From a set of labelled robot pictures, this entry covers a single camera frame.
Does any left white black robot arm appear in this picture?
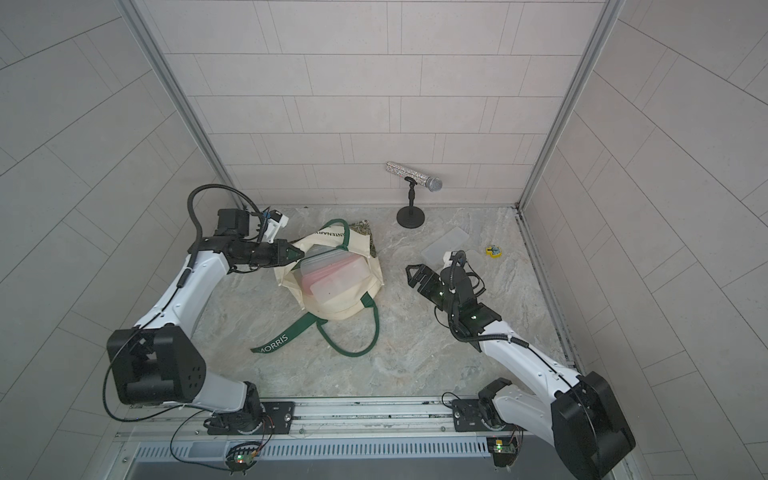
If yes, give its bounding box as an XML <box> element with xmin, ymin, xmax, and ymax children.
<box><xmin>107</xmin><ymin>209</ymin><xmax>304</xmax><ymax>435</ymax></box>

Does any clear translucent pencil case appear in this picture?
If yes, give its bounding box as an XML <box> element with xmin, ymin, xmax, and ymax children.
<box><xmin>421</xmin><ymin>227</ymin><xmax>469</xmax><ymax>271</ymax></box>

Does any black cable hose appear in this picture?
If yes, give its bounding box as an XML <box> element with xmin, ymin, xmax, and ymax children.
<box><xmin>186</xmin><ymin>183</ymin><xmax>262</xmax><ymax>253</ymax></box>

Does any left green circuit board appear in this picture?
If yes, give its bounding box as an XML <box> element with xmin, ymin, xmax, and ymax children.
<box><xmin>225</xmin><ymin>441</ymin><xmax>262</xmax><ymax>475</ymax></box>

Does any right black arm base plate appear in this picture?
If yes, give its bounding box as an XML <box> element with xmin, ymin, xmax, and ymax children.
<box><xmin>448</xmin><ymin>398</ymin><xmax>516</xmax><ymax>433</ymax></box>

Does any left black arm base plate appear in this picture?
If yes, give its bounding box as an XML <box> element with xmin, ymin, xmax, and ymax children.
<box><xmin>203</xmin><ymin>401</ymin><xmax>296</xmax><ymax>436</ymax></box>

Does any right green circuit board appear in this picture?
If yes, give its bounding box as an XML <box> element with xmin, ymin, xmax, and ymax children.
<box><xmin>486</xmin><ymin>436</ymin><xmax>520</xmax><ymax>468</ymax></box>

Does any cream canvas tote bag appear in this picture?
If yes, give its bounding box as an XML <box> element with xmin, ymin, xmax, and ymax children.
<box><xmin>251</xmin><ymin>219</ymin><xmax>384</xmax><ymax>358</ymax></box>

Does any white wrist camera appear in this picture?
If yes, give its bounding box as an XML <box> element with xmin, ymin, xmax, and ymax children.
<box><xmin>440</xmin><ymin>250</ymin><xmax>467</xmax><ymax>281</ymax></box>
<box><xmin>262</xmin><ymin>209</ymin><xmax>289</xmax><ymax>243</ymax></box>

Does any aluminium mounting rail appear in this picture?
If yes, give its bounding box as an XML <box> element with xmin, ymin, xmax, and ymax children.
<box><xmin>113</xmin><ymin>392</ymin><xmax>619</xmax><ymax>444</ymax></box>

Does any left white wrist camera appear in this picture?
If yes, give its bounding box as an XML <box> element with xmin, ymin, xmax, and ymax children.
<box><xmin>262</xmin><ymin>209</ymin><xmax>289</xmax><ymax>243</ymax></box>

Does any silver glitter microphone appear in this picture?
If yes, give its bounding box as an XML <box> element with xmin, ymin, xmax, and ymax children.
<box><xmin>385</xmin><ymin>161</ymin><xmax>443</xmax><ymax>192</ymax></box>

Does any green circuit board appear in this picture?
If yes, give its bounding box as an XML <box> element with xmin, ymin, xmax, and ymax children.
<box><xmin>486</xmin><ymin>436</ymin><xmax>520</xmax><ymax>468</ymax></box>
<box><xmin>225</xmin><ymin>441</ymin><xmax>262</xmax><ymax>475</ymax></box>

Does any black microphone stand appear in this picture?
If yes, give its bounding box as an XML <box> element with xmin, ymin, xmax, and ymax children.
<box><xmin>396</xmin><ymin>177</ymin><xmax>425</xmax><ymax>229</ymax></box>

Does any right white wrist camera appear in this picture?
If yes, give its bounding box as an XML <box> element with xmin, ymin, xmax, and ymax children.
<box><xmin>440</xmin><ymin>250</ymin><xmax>467</xmax><ymax>281</ymax></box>

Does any pink translucent pencil case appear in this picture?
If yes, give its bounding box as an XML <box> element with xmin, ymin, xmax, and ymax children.
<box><xmin>299</xmin><ymin>250</ymin><xmax>370</xmax><ymax>304</ymax></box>

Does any small yellow toy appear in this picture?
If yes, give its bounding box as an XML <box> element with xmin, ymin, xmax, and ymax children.
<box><xmin>485</xmin><ymin>245</ymin><xmax>502</xmax><ymax>258</ymax></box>

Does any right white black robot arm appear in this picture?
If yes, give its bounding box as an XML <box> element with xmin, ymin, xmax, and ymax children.
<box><xmin>406</xmin><ymin>262</ymin><xmax>636</xmax><ymax>479</ymax></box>

